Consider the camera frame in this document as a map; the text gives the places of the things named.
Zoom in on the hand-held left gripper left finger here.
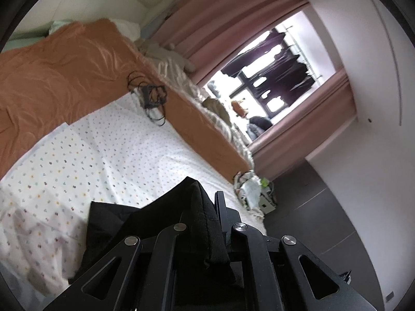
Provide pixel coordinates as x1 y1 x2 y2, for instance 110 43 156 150
42 223 190 311

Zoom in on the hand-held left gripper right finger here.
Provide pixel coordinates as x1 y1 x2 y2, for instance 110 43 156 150
214 192 373 311

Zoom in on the black button-up shirt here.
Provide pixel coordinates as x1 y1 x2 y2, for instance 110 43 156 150
68 176 237 286

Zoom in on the row of dark hanging clothes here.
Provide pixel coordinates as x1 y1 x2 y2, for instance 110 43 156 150
222 27 321 124

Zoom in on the white patterned cloth bundle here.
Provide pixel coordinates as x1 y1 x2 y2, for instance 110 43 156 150
234 170 263 211

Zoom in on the white dotted bed sheet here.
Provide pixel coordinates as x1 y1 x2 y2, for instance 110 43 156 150
0 95 266 295

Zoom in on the dark cushion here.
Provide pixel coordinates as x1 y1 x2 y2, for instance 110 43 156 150
248 117 273 133

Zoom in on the beige crumpled duvet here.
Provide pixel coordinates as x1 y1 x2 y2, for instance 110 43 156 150
156 55 257 169

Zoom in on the orange plush toy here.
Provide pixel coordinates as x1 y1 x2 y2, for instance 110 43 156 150
231 100 248 117

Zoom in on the pink curtain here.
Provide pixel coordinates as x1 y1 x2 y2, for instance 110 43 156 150
151 0 308 85
248 71 357 182

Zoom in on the brown blanket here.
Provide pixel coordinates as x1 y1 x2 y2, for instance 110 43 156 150
0 18 252 177

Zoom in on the white pillow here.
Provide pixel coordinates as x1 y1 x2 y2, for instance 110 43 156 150
113 18 141 41

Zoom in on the mint green bed sheet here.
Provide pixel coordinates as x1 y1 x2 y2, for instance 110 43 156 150
0 21 75 52

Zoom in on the black cable bundle with charger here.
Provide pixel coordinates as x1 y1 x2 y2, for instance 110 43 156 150
126 71 167 127

